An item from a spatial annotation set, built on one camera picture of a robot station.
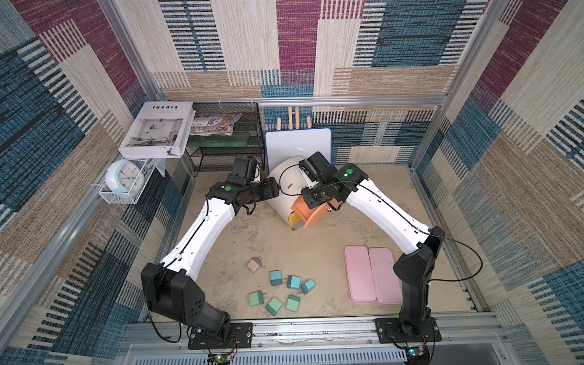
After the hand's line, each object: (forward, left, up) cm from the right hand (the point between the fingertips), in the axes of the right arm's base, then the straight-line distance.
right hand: (309, 194), depth 79 cm
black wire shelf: (+39, +45, -14) cm, 61 cm away
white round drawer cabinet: (+6, +6, 0) cm, 9 cm away
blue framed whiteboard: (+32, +9, -3) cm, 33 cm away
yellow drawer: (-4, +5, -9) cm, 12 cm away
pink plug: (-15, +21, -23) cm, 34 cm away
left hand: (+3, +13, +1) cm, 13 cm away
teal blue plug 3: (-24, +1, -21) cm, 32 cm away
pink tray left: (-19, -18, -22) cm, 35 cm away
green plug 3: (-29, +6, -23) cm, 37 cm away
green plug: (-27, +19, -23) cm, 40 cm away
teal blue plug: (-19, +12, -25) cm, 34 cm away
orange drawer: (-7, -1, -2) cm, 7 cm away
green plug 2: (-30, +13, -23) cm, 40 cm away
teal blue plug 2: (-22, +6, -23) cm, 32 cm away
